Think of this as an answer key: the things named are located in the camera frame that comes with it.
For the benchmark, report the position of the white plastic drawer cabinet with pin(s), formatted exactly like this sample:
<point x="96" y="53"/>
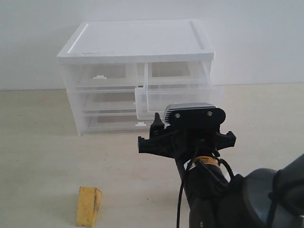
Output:
<point x="130" y="42"/>

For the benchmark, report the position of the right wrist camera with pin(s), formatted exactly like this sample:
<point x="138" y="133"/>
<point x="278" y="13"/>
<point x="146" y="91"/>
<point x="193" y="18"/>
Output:
<point x="194" y="116"/>

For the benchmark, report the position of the yellow cheese wedge block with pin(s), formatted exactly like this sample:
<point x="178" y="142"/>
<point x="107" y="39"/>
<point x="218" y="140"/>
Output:
<point x="89" y="199"/>

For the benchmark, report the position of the middle wide clear drawer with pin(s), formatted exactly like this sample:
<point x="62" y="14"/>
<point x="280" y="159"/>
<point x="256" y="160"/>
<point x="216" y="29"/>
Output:
<point x="107" y="101"/>

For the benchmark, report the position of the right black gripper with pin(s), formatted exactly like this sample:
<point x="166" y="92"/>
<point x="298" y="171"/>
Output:
<point x="183" y="144"/>

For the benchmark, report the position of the wide clear drawer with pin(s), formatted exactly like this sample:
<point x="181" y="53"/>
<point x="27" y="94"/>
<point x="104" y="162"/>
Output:
<point x="113" y="122"/>
<point x="107" y="101"/>

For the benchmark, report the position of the bottom wide clear drawer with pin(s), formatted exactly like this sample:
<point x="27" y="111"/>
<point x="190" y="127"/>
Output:
<point x="113" y="122"/>

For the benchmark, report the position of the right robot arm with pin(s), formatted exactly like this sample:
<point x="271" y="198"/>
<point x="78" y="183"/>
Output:
<point x="218" y="198"/>

